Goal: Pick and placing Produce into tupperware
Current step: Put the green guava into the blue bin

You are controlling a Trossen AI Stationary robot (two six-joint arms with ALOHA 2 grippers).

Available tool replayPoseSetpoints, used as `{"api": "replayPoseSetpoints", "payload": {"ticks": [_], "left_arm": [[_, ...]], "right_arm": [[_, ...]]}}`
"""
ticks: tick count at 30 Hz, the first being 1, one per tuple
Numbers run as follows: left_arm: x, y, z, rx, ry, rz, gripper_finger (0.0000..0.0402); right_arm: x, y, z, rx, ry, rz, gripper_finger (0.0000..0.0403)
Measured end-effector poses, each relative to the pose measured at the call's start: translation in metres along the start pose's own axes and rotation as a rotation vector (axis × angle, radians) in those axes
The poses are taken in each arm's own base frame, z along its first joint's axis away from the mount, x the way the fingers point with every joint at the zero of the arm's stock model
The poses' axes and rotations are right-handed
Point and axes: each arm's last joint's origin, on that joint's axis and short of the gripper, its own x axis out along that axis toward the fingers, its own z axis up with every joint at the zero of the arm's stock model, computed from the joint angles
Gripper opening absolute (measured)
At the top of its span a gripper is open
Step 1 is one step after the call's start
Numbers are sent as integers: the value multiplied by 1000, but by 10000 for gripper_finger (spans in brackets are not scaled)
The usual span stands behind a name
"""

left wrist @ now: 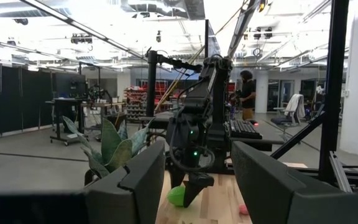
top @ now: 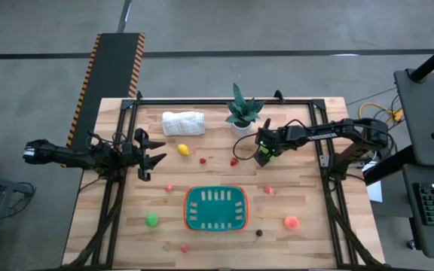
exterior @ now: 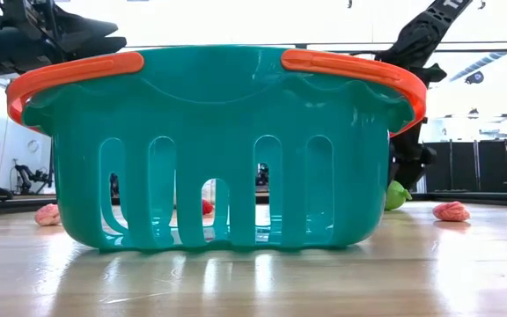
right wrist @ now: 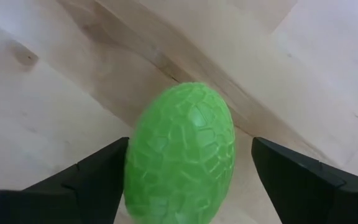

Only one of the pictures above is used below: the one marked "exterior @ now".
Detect green toy lettuce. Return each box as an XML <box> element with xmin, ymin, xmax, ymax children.
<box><xmin>384</xmin><ymin>179</ymin><xmax>413</xmax><ymax>211</ymax></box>

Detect pink toy meat piece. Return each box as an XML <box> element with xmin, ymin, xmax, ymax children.
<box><xmin>432</xmin><ymin>201</ymin><xmax>472</xmax><ymax>223</ymax></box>
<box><xmin>33</xmin><ymin>203</ymin><xmax>62</xmax><ymax>227</ymax></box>

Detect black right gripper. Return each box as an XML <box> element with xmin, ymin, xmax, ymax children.
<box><xmin>387</xmin><ymin>119</ymin><xmax>438</xmax><ymax>191</ymax></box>

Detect black overhead frame beam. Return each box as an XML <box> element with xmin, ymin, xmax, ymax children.
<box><xmin>121</xmin><ymin>41</ymin><xmax>507</xmax><ymax>53</ymax></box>

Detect black partition panels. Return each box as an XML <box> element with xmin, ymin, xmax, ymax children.
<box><xmin>423</xmin><ymin>139</ymin><xmax>507</xmax><ymax>194</ymax></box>

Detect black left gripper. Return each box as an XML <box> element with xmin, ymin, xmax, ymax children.
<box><xmin>2</xmin><ymin>0</ymin><xmax>128</xmax><ymax>74</ymax></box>

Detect teal plastic basket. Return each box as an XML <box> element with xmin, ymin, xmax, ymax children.
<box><xmin>5</xmin><ymin>44</ymin><xmax>429</xmax><ymax>254</ymax></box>

